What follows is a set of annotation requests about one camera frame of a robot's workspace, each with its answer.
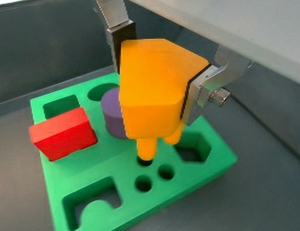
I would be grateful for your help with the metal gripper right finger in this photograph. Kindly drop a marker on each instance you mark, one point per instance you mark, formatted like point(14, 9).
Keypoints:
point(205, 87)

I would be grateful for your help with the red cube block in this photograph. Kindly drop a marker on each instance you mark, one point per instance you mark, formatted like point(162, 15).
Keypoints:
point(63, 134)

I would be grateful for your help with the purple cylinder block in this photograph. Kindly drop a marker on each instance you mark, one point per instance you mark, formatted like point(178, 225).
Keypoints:
point(112, 114)

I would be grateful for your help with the yellow three prong block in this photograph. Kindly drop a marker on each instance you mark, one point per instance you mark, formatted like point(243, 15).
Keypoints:
point(155, 69)

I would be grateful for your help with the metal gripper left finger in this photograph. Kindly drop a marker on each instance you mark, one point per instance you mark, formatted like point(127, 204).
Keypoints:
point(119, 26)

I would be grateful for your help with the green shape sorter board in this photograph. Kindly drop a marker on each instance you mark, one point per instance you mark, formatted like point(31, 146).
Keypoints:
point(100, 190)

